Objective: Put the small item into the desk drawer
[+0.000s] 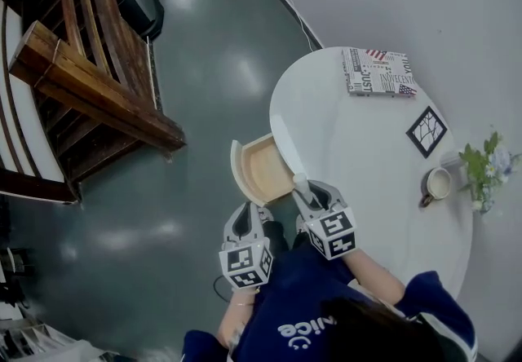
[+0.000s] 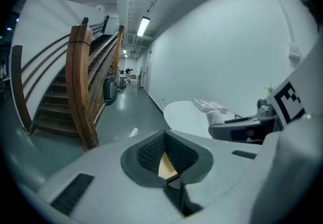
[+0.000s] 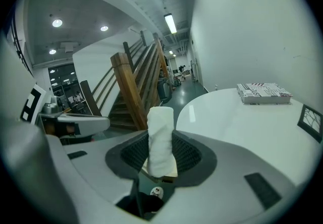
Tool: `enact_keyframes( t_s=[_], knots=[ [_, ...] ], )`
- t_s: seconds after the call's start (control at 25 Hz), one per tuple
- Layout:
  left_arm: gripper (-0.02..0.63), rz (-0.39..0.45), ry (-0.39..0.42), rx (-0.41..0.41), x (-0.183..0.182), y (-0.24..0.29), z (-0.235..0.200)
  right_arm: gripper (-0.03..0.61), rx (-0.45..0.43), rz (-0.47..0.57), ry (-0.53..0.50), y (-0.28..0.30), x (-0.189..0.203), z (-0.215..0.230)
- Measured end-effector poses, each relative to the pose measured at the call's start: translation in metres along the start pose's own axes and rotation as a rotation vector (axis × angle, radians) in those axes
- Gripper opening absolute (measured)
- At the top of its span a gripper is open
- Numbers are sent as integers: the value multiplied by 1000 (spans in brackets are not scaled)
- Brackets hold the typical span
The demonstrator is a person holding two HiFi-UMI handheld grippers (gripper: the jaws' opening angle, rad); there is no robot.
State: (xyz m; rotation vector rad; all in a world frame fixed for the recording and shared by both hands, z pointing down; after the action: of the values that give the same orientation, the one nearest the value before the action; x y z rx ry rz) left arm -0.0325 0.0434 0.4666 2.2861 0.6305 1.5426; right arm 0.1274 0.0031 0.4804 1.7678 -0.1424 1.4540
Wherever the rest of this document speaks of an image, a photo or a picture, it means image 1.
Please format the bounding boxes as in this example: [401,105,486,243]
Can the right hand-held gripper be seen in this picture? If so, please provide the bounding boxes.
[292,180,358,262]

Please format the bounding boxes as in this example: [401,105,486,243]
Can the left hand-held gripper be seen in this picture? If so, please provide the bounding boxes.
[219,201,274,292]

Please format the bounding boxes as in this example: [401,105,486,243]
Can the white wooden drawer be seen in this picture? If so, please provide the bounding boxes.
[229,131,307,207]

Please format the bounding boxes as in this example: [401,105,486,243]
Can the person's left forearm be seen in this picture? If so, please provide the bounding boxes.
[217,288,257,350]

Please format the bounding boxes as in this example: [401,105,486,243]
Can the person's right forearm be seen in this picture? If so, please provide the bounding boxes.
[341,248,408,307]

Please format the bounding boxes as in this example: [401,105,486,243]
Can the person's black trousers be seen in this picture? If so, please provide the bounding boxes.
[263,220,311,258]

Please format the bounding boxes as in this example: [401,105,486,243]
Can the white curved desk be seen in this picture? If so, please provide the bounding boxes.
[268,46,475,307]

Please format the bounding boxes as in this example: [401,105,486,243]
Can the person in blue shirt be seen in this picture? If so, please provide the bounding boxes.
[181,241,479,362]

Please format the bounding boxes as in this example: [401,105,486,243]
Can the printed black and white book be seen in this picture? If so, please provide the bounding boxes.
[341,46,418,98]

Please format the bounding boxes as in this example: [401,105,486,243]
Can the green plant in white vase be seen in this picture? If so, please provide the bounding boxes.
[440,130,522,216]

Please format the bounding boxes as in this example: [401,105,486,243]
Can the brown wooden staircase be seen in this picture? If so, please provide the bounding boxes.
[0,0,188,206]

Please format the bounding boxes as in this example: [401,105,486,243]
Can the cluttered white shelf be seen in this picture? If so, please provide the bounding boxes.
[0,311,123,362]

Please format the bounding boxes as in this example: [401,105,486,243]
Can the dark grey floor cleaning machine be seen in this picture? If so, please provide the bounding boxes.
[111,0,166,42]

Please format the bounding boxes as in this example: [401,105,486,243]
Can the thin black cable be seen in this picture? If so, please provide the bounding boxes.
[213,273,234,305]

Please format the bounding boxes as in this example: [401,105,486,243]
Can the black picture frame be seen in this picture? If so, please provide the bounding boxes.
[405,105,449,160]

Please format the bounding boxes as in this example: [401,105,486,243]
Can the white wall cable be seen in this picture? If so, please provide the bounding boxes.
[281,0,324,50]

